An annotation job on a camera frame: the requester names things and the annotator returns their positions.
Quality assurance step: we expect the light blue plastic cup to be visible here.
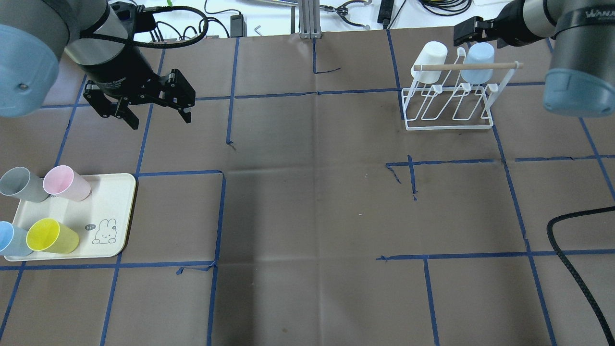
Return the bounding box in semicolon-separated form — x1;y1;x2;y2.
461;42;495;85

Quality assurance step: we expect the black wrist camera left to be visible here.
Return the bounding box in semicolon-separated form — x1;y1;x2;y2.
109;0;156;37

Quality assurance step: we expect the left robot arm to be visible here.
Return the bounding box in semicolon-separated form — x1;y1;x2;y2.
0;0;205;129

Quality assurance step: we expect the grey plastic cup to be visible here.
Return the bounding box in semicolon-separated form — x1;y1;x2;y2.
0;167;49;202

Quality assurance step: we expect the white plastic cup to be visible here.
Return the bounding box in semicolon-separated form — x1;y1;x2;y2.
413;41;448;66

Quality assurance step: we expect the aluminium frame post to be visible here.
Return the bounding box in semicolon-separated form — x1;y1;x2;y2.
298;0;321;39

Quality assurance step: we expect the yellow plastic cup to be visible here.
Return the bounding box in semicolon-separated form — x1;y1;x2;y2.
26;218;79;254

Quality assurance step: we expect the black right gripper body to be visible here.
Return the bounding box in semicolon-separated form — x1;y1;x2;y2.
490;0;531;48

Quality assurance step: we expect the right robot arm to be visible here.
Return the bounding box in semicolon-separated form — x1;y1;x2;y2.
453;0;615;117

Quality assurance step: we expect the pink plastic cup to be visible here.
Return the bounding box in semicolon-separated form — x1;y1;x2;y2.
43;166;92;201

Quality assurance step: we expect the black power adapter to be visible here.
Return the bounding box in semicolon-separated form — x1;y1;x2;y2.
229;14;247;37

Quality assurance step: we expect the white wire cup rack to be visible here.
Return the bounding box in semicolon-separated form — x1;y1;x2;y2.
401;48;524;132

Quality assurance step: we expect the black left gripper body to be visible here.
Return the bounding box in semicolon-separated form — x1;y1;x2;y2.
64;38;163;100

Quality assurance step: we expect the reacher grabber tool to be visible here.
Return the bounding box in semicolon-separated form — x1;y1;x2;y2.
320;0;373;30

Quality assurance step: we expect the cream bunny tray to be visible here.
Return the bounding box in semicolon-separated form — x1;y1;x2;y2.
5;173;137;261

